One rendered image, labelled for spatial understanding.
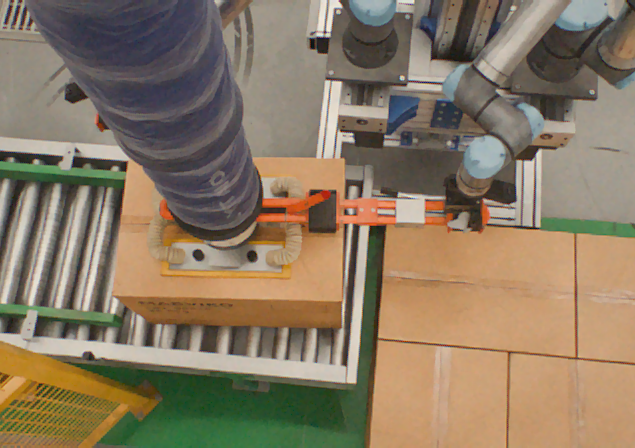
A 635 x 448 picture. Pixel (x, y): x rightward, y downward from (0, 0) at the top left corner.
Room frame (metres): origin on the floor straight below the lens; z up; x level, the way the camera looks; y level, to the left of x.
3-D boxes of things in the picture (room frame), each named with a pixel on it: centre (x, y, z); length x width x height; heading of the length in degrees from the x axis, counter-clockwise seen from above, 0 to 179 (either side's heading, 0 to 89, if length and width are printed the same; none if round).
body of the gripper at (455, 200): (0.54, -0.35, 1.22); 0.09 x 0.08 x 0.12; 81
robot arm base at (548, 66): (0.95, -0.70, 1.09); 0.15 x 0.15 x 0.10
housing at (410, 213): (0.56, -0.24, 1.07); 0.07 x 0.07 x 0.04; 81
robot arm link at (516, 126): (0.62, -0.43, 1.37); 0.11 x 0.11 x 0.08; 36
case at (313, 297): (0.63, 0.21, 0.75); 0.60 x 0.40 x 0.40; 81
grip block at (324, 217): (0.59, -0.03, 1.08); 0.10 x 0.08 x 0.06; 171
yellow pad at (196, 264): (0.53, 0.23, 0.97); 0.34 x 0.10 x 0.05; 81
